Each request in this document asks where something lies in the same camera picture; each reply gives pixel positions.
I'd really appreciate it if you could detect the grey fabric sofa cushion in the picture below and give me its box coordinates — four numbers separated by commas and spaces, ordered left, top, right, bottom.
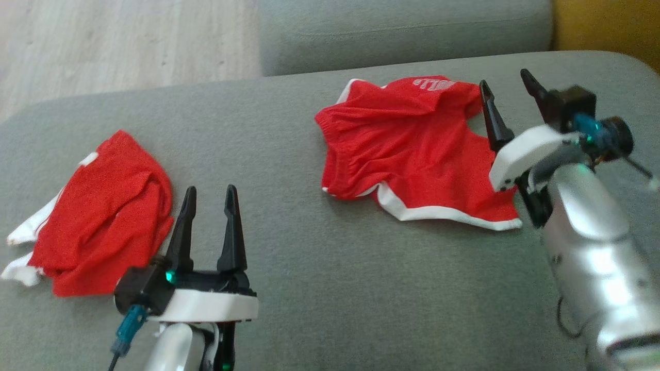
258, 0, 553, 77

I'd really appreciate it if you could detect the grey fabric sofa seat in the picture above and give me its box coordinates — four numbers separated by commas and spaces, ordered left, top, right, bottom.
0, 50, 660, 371

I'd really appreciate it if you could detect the red jersey number 23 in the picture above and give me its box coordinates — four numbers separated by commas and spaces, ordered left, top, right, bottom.
2, 130, 175, 298

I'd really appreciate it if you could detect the teal plug left camera cable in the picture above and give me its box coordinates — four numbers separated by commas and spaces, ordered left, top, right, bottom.
108, 304, 147, 371

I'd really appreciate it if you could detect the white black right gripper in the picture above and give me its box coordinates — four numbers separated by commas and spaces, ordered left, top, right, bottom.
479, 69, 581, 228

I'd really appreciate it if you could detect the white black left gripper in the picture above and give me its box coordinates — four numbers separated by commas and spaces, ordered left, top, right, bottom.
155, 184, 259, 323

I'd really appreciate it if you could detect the red shorts white trim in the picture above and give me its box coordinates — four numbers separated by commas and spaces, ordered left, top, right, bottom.
315, 76, 523, 231

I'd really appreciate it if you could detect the yellow cushion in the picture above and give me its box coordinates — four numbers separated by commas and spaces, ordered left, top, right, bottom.
553, 0, 660, 73

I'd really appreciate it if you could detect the teal plug right camera cable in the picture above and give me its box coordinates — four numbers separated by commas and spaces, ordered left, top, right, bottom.
573, 113, 660, 191

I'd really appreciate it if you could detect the teal plug camera cable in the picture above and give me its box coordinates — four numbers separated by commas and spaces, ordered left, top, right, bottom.
108, 304, 147, 371
573, 113, 660, 191

